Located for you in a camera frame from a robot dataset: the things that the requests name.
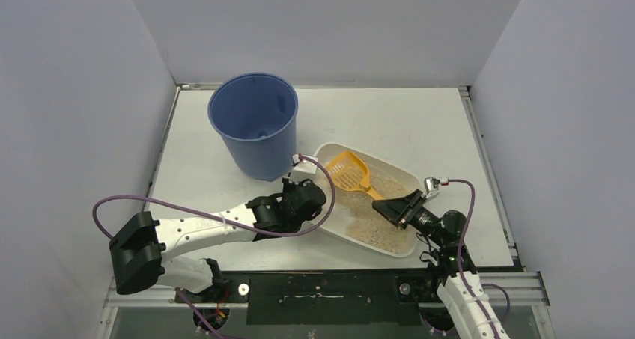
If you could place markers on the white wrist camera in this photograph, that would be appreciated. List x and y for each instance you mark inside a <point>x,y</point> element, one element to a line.
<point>302,169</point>
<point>432,187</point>

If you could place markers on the tan cat litter pile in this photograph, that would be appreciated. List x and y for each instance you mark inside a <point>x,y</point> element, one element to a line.
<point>372,217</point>

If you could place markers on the orange litter scoop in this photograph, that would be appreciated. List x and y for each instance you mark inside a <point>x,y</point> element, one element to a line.
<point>351,174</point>

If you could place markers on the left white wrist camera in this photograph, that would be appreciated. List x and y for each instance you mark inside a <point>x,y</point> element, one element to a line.
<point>302,169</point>

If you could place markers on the blue plastic bucket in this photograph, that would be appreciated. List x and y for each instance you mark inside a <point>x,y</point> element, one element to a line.
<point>255,115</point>

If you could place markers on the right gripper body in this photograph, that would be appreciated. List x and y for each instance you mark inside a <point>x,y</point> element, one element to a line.
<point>409,209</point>

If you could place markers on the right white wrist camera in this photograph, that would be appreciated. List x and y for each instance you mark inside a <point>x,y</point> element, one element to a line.
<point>432,187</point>

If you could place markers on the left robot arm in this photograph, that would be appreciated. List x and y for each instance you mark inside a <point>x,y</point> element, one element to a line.
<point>148,251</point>

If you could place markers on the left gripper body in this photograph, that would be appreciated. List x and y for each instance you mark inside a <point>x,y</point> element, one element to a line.
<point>308,193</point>

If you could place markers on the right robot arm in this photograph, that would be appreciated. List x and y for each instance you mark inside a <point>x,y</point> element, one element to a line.
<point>458,283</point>

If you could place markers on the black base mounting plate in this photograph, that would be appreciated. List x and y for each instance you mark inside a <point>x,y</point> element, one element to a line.
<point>406,297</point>

